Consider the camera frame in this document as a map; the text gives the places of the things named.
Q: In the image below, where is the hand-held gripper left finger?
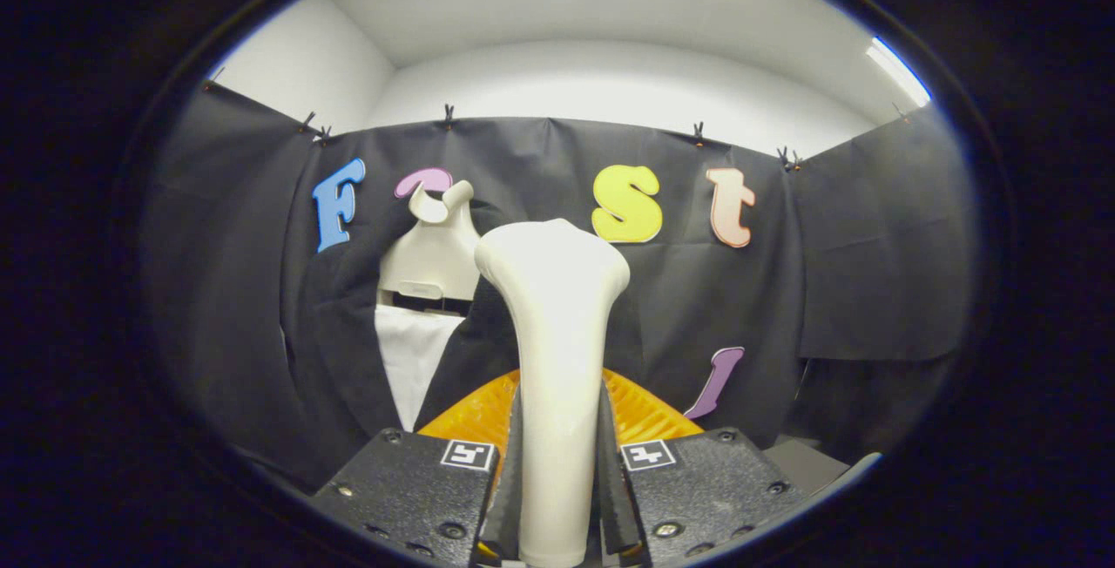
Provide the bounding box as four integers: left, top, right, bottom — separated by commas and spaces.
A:
312, 368, 525, 567

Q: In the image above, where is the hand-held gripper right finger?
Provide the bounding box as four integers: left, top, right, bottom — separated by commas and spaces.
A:
598, 368, 808, 565

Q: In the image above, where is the white shirt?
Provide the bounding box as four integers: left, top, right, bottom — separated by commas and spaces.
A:
375, 302, 467, 434

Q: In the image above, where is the black blazer jacket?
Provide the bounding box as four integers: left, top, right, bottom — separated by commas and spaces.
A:
280, 198, 650, 490

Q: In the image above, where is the white garment steamer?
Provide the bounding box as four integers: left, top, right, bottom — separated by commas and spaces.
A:
475, 218, 632, 568

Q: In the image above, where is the grey cabinet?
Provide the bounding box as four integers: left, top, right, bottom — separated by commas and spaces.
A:
765, 436, 852, 496

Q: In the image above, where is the white plastic hanger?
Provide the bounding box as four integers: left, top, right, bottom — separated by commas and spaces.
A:
377, 180, 482, 312

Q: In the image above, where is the black backdrop cloth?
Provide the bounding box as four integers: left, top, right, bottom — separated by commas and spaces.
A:
144, 80, 976, 495

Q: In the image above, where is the row of black cloth clips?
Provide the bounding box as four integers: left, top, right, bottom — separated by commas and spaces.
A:
205, 67, 911, 172

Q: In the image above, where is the narrow ceiling light panel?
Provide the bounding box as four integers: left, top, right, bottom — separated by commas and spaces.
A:
867, 37, 931, 107

